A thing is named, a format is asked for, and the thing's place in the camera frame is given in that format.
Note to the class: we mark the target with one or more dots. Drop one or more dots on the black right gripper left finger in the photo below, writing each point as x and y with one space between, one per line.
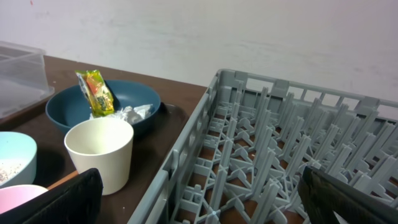
77 200

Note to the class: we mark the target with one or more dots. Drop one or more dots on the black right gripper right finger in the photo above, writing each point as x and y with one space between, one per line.
324 196

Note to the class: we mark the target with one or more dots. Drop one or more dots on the cream white cup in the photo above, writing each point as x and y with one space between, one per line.
104 144

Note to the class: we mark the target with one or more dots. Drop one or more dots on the pink cup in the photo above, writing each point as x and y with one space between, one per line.
16 195

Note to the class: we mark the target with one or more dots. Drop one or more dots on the light blue bowl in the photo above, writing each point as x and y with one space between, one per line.
18 159

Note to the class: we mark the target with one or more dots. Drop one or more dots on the white tissue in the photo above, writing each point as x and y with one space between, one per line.
130 114

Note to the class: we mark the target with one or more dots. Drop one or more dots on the yellow snack wrapper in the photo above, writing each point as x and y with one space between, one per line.
96 92

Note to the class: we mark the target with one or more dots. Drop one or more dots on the grey dishwasher rack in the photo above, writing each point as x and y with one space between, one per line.
241 154

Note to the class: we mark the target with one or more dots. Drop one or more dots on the wooden chopstick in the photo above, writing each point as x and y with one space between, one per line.
61 181

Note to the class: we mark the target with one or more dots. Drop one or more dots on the brown serving tray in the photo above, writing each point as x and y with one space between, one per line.
148 153

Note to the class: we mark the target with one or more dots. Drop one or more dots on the clear plastic bin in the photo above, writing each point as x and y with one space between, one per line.
23 78

